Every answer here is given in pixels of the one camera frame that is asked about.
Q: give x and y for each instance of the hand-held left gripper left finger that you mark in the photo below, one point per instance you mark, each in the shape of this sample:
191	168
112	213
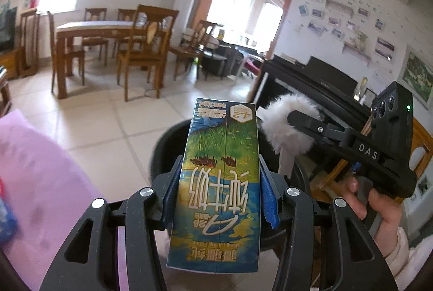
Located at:
171	196

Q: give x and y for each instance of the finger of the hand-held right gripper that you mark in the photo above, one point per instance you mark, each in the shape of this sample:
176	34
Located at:
314	125

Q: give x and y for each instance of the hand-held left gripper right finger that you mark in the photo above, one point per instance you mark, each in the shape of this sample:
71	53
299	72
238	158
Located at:
269	199

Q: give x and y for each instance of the blue green milk carton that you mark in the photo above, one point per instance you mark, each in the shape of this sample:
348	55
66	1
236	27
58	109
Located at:
216	176

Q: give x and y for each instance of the black trash bin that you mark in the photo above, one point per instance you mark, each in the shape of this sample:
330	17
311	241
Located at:
169	138

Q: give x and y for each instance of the person's right forearm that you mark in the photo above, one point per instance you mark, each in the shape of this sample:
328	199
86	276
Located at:
406	260

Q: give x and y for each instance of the person's right hand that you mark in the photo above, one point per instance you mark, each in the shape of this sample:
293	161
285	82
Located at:
387	213

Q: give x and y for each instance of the black upright piano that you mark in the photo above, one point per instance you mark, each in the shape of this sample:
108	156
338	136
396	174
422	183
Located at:
324	74

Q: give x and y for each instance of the black low table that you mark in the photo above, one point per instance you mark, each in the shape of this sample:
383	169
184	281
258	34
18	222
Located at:
221	59

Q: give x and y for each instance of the purple tablecloth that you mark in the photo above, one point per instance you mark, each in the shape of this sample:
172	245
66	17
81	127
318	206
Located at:
40	176

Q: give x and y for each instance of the wooden dining chair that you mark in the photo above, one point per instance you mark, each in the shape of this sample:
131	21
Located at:
189	50
126	15
29	37
95	15
71	54
142	56

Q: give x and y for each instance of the blue red snack packet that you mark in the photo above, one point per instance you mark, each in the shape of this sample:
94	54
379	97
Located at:
6	220

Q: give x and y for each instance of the white standing air conditioner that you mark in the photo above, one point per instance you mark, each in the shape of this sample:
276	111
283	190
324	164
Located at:
186	13

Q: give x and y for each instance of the wooden dining table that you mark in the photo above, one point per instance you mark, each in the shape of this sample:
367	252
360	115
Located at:
88	26

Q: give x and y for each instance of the wooden television cabinet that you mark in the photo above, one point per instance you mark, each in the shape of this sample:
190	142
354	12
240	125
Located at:
8	64

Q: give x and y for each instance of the black flat television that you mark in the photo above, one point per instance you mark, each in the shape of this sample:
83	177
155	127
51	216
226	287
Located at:
7	28

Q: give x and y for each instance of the framed landscape wall picture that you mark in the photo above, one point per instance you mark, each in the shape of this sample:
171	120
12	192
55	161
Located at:
417	72

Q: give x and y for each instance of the white wall shelf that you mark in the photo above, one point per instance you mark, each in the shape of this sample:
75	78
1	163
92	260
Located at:
355	47

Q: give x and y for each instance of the group of wall photos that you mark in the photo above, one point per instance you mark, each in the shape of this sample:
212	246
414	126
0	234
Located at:
333	21

